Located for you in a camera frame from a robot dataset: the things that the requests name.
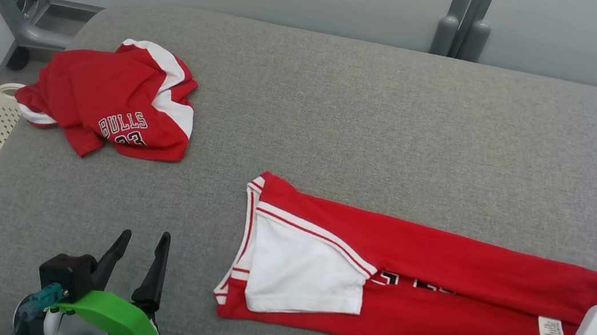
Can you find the black caster wheel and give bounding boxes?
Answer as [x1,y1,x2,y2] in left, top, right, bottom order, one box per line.
[6,45,32,72]

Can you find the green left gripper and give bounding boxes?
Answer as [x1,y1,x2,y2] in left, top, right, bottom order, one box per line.
[50,219,176,335]

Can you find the red Bulls shorts white stripe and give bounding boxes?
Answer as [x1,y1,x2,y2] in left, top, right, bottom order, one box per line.
[8,25,204,172]

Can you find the red jersey with striped trim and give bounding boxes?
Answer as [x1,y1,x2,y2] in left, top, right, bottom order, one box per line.
[207,166,597,335]

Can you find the teal camera cable connector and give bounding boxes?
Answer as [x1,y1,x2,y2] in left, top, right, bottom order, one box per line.
[15,278,70,329]

